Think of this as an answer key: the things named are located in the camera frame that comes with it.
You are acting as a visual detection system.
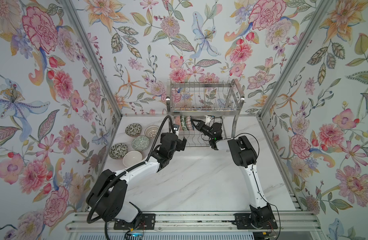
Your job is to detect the dark floral patterned bowl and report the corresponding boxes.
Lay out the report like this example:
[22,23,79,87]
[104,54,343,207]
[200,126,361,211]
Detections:
[125,123,143,138]

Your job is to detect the black white floral bowl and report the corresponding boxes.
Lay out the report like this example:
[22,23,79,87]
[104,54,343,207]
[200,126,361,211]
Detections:
[109,143,129,160]

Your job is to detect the pink bowl dark floral inside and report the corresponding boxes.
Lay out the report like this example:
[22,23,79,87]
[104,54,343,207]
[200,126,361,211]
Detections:
[175,116,182,130]

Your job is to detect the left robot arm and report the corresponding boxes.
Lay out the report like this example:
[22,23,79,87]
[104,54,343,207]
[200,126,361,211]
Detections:
[86,133,187,224]

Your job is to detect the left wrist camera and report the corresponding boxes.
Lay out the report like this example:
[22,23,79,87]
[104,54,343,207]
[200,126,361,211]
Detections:
[173,124,180,136]

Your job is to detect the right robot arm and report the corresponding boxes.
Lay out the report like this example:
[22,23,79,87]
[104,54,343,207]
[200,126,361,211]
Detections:
[191,119,280,230]

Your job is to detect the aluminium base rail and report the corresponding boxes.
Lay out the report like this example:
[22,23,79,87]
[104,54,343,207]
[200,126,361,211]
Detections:
[66,211,321,233]

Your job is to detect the brown white patterned bowl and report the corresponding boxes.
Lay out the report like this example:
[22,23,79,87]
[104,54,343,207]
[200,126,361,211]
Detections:
[144,125,160,140]

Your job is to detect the green leaf patterned bowl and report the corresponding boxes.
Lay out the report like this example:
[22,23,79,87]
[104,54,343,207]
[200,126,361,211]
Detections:
[180,116,188,131]

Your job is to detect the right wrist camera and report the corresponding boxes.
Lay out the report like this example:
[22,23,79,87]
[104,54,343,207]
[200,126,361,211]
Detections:
[205,116,213,122]

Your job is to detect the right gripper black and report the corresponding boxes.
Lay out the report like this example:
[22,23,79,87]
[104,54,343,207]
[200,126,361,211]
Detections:
[192,119,215,141]

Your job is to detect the green geometric patterned bowl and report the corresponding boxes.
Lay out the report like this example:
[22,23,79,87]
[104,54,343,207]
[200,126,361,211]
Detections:
[131,136,150,152]

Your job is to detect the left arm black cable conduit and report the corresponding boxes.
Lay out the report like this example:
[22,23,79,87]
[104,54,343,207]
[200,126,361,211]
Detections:
[86,115,175,224]

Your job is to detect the blue patterned bowl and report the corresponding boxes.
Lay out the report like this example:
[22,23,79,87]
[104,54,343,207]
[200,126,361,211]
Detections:
[185,116,194,131]

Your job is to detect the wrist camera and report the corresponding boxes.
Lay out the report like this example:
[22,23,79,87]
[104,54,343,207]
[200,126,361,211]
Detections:
[173,124,180,136]
[205,116,213,122]

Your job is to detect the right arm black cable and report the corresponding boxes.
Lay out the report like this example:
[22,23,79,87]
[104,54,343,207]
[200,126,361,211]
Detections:
[201,116,282,240]

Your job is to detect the stainless steel dish rack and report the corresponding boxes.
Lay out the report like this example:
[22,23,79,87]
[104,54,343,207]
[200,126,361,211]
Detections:
[166,79,245,147]

